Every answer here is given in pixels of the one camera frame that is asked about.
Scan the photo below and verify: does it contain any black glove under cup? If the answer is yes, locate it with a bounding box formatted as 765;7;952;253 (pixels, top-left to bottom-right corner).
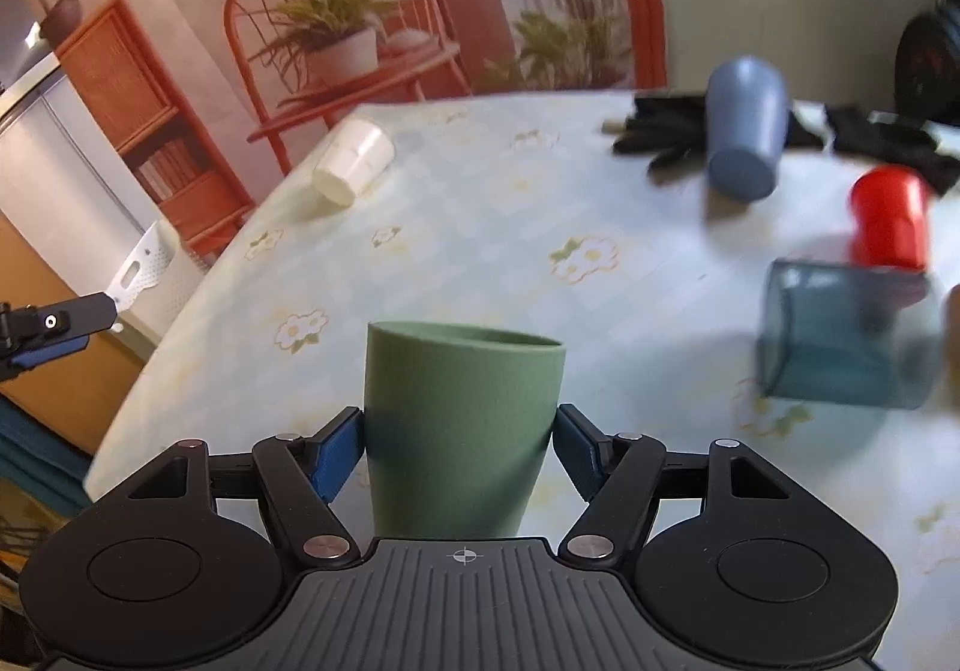
602;88;827;174

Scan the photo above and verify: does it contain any white perforated laundry basket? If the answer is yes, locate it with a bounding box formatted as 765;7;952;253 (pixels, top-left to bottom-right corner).
106;218;206;346

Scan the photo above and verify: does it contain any floral tablecloth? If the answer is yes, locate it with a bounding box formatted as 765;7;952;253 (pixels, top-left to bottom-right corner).
85;93;958;669

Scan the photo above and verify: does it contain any red plastic cup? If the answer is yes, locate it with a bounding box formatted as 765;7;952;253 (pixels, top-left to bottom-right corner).
850;164;931;272

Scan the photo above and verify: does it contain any white paper cup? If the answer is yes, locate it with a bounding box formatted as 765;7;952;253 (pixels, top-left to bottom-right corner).
311;119;395;206

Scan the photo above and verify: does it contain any printed room backdrop cloth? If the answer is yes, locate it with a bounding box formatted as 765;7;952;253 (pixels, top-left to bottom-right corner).
0;0;669;260

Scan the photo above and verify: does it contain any blue-grey plastic cup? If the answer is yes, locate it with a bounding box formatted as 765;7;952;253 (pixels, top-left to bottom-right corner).
704;56;791;203

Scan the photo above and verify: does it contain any green plastic cup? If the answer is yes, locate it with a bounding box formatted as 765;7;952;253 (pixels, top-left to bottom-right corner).
364;320;566;540

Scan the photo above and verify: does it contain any beige paper cup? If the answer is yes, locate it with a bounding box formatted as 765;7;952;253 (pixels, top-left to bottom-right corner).
944;284;960;366

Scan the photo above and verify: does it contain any black exercise bike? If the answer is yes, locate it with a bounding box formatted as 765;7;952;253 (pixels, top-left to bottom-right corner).
893;0;958;127

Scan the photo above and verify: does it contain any teal transparent square cup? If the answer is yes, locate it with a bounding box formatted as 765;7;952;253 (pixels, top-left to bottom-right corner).
755;258;944;410

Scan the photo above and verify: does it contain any black glove right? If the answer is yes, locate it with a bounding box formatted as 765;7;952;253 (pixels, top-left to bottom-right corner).
825;106;960;197

